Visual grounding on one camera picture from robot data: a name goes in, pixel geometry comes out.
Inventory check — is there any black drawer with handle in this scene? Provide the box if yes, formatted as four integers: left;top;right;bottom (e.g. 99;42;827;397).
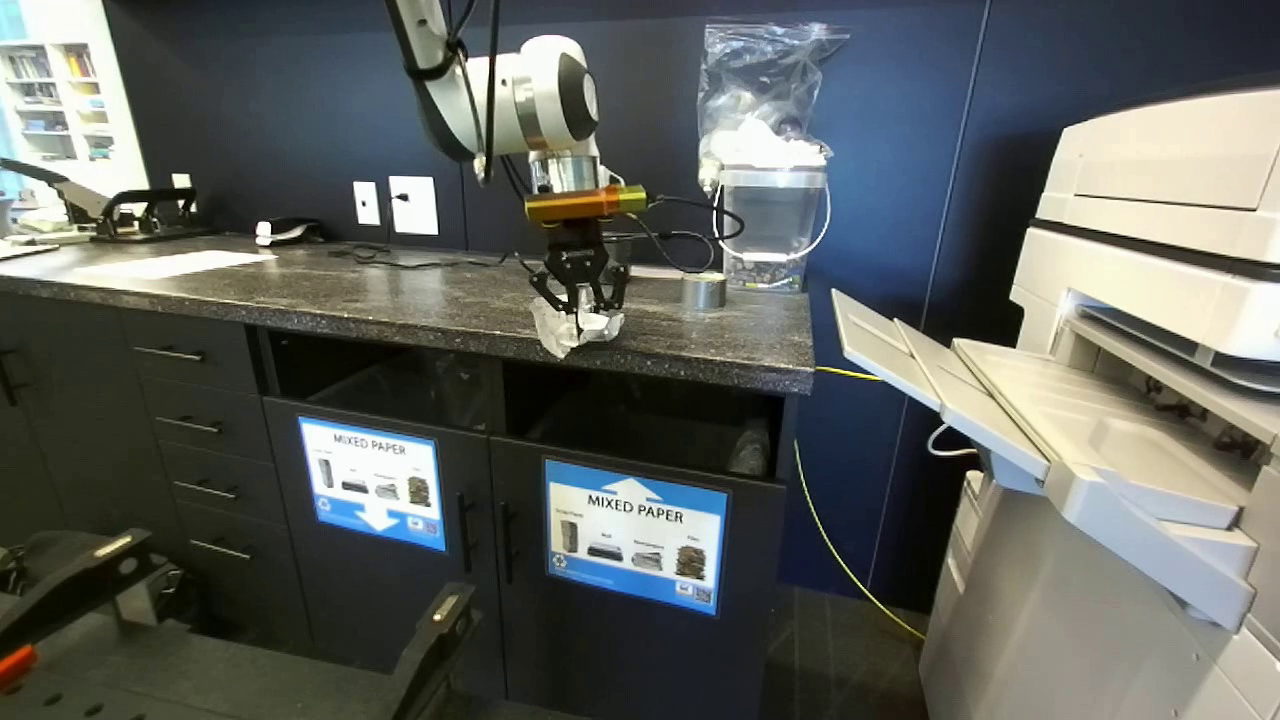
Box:
113;314;271;409
131;385;281;469
149;446;293;534
165;513;313;651

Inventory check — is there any yellow cable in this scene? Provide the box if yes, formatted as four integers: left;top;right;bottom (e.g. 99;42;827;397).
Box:
788;360;931;648

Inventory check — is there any large white paper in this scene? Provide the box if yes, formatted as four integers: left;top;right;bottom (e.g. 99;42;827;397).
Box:
523;292;630;366

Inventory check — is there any black unlabelled cabinet door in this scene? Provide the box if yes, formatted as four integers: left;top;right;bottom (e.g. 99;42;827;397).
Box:
0;292;175;552

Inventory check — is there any grey tape roll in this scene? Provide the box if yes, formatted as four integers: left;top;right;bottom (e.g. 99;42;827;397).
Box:
679;267;732;318

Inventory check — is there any small orange handle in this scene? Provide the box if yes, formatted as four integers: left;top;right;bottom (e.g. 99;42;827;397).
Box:
0;641;39;692

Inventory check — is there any black bin liner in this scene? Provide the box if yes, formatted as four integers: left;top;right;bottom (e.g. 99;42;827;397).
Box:
511;372;785;486
283;336;505;433

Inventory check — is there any black lever paper cutter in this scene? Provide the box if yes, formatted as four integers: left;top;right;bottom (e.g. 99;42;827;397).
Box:
0;151;207;248

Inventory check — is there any blue mixed paper label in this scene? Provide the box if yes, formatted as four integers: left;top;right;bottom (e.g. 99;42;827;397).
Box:
293;411;451;558
539;457;735;619

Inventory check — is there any large white office printer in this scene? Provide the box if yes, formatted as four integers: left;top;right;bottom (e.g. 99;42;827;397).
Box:
827;86;1280;720

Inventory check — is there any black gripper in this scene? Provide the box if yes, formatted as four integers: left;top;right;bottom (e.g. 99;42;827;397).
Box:
518;216;636;323

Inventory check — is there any orange wrist camera box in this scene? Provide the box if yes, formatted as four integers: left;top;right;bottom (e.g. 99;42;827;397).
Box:
518;180;654;230

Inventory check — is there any white shelf with items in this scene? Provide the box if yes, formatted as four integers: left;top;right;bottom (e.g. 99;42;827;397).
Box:
0;0;151;204

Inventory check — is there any black bin cabinet door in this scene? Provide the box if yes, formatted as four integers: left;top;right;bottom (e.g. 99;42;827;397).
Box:
259;397;511;700

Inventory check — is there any wide white wall outlet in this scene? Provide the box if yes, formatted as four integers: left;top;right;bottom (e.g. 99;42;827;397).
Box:
384;173;445;242

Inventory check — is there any narrow white wall plate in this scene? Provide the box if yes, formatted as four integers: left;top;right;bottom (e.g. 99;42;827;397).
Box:
347;176;386;232

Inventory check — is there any black chair armrest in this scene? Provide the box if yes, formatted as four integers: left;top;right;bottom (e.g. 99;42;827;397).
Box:
378;575;488;720
0;526;184;659

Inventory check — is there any black recycling bin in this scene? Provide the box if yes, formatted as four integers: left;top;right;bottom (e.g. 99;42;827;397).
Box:
484;438;792;720

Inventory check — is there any clear plastic bucket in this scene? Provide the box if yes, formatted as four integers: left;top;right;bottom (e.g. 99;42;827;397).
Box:
704;162;838;297

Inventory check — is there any clear plastic bag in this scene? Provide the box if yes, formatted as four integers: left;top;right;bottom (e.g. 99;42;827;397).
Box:
690;18;853;185

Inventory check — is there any flat white paper sheet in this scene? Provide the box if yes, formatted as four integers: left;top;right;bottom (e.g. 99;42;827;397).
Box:
16;245;275;289

